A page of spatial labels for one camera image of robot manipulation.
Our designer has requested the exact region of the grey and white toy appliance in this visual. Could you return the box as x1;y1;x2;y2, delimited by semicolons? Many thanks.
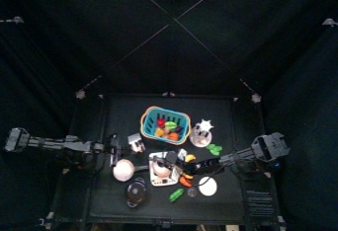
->
127;132;147;154

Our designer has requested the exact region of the orange toy carrot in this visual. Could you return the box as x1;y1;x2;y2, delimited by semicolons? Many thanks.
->
178;173;196;189

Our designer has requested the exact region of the pink toy frying pan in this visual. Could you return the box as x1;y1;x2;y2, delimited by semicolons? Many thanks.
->
113;158;151;183

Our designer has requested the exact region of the white round plate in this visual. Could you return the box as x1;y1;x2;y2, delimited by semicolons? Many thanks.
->
197;176;220;197

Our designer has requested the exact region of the green toy leaf vegetable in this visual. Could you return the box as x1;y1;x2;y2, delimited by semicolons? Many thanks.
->
206;143;225;157

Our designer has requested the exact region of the green toy pepper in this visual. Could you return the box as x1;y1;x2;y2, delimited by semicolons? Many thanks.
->
169;188;185;203

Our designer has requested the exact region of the teal basket with orange rim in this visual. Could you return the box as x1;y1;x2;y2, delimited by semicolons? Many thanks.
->
139;106;193;146

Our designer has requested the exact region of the pink round utensil holder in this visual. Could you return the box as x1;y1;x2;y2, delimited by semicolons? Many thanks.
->
189;125;214;149

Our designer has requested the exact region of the dark toy cooking pot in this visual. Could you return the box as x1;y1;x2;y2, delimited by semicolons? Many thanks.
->
125;177;149;208

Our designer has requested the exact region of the white star-shaped toy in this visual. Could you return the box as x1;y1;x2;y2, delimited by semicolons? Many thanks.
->
197;118;216;132

